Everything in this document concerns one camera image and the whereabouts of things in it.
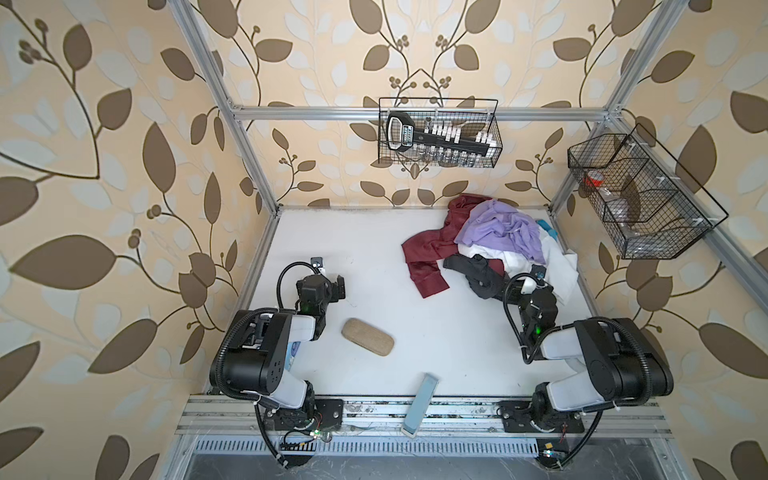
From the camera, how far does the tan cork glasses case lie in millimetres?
856

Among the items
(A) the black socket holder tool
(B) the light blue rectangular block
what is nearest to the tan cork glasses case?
(B) the light blue rectangular block

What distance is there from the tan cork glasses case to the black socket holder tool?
1.89 ft

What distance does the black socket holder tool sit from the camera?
33.0 inches
